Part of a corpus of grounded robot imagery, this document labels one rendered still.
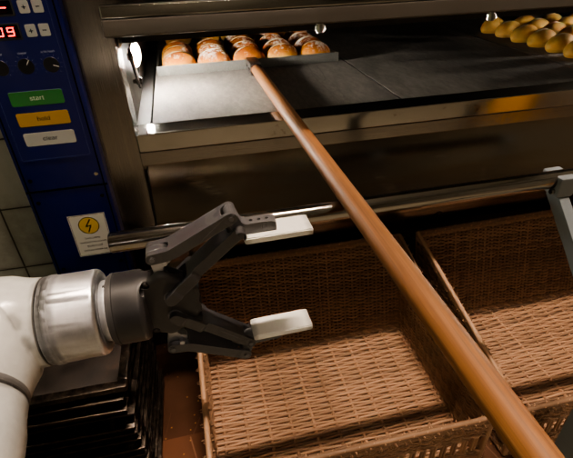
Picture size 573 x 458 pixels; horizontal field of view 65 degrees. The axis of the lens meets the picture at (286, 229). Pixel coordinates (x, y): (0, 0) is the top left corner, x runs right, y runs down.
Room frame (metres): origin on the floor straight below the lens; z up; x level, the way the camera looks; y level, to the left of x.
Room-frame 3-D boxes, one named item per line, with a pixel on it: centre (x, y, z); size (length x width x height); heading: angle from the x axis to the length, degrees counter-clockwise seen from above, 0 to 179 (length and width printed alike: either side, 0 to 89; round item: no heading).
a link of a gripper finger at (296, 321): (0.38, 0.01, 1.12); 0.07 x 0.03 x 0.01; 102
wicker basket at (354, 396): (0.68, -0.08, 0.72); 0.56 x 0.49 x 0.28; 101
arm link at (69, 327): (0.34, 0.21, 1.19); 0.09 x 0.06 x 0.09; 12
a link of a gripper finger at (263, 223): (0.38, 0.04, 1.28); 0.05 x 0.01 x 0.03; 102
